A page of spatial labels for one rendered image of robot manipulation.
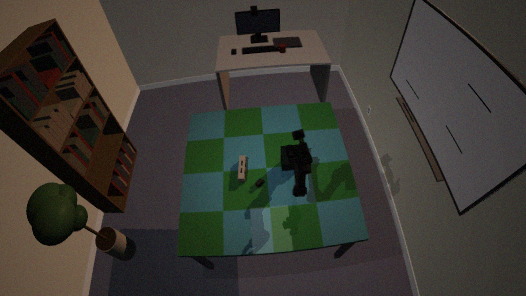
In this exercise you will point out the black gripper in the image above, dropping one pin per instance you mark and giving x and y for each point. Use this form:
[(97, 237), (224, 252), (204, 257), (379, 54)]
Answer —
[(305, 157)]

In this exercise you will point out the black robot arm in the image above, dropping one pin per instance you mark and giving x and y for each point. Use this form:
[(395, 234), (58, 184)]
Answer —
[(299, 188)]

